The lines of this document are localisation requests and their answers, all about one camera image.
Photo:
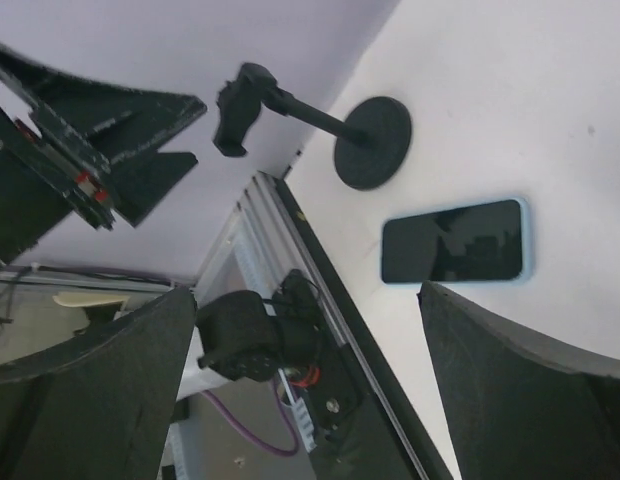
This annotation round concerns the white slotted left cable duct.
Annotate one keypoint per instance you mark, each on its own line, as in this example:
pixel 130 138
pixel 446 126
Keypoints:
pixel 293 400

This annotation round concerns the black round phone stand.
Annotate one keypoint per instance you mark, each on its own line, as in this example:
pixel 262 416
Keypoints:
pixel 371 143

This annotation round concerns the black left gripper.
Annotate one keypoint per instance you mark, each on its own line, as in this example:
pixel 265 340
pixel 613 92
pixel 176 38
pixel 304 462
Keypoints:
pixel 57 164

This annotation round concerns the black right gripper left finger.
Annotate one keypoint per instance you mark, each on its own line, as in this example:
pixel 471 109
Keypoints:
pixel 97 406

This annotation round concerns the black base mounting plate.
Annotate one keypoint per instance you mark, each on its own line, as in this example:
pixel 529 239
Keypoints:
pixel 366 427

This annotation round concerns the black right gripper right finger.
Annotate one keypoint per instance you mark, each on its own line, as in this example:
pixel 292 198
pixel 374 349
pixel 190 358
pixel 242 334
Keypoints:
pixel 520 404

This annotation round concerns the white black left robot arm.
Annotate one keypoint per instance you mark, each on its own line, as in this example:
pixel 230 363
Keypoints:
pixel 235 337

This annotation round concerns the blue case smartphone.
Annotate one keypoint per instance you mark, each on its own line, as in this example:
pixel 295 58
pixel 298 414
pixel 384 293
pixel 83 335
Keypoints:
pixel 488 242

